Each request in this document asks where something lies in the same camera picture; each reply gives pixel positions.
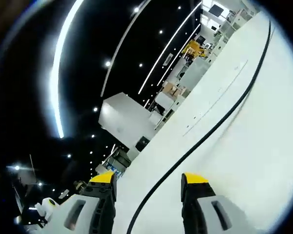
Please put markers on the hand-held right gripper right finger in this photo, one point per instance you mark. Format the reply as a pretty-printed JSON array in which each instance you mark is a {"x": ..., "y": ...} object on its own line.
[{"x": 210, "y": 209}]

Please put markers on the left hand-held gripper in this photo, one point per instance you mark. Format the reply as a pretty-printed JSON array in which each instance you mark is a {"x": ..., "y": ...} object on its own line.
[{"x": 48, "y": 207}]

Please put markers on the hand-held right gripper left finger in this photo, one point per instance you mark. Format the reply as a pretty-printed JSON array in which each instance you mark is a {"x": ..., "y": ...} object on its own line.
[{"x": 88, "y": 209}]

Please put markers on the white desk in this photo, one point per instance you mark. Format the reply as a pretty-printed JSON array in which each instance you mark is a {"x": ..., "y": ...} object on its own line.
[{"x": 234, "y": 151}]

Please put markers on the small black box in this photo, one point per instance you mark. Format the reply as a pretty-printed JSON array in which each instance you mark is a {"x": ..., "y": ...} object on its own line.
[{"x": 141, "y": 143}]

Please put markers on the white partition block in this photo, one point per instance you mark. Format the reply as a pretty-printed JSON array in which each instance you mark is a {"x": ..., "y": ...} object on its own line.
[{"x": 127, "y": 117}]

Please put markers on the cardboard boxes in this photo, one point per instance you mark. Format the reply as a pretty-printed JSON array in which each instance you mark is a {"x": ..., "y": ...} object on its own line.
[{"x": 173, "y": 89}]

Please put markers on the long curved ceiling light strip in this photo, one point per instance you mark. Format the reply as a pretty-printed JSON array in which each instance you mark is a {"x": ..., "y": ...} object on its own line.
[{"x": 57, "y": 73}]

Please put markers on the grey cabinet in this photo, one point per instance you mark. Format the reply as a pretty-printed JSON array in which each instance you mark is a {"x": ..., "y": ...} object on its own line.
[{"x": 197, "y": 73}]

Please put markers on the yellow machine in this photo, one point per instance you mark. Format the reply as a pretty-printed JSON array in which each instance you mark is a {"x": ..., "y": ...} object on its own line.
[{"x": 194, "y": 48}]

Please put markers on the black monitor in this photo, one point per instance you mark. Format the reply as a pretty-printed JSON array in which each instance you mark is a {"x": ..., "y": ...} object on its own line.
[{"x": 215, "y": 10}]

